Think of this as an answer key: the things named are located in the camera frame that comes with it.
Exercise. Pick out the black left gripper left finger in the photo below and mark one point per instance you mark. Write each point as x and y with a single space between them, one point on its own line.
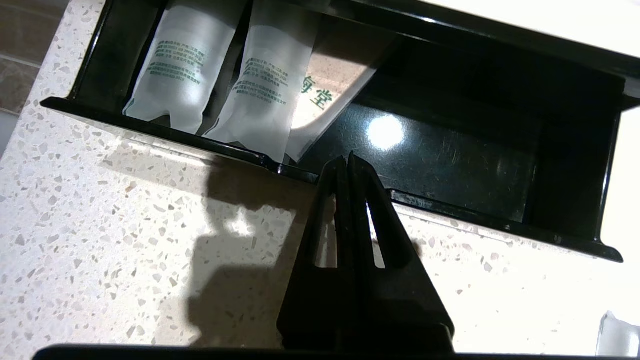
320 310

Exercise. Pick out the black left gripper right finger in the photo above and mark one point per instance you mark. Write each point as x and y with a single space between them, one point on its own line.
400 310

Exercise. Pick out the black pull-out drawer tray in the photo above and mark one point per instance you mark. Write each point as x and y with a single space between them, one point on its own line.
450 165

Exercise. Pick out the toothbrush packet with green label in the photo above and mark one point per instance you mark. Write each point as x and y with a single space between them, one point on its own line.
617 335

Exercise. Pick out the black amenity drawer box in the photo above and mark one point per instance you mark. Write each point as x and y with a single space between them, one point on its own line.
500 45

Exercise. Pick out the white packet with green characters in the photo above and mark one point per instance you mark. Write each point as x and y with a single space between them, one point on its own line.
325 95

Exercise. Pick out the frosted packet with green print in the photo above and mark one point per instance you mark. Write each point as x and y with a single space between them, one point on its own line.
185 65
265 85

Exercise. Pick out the white rectangular panel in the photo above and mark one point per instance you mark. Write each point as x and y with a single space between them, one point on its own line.
550 20

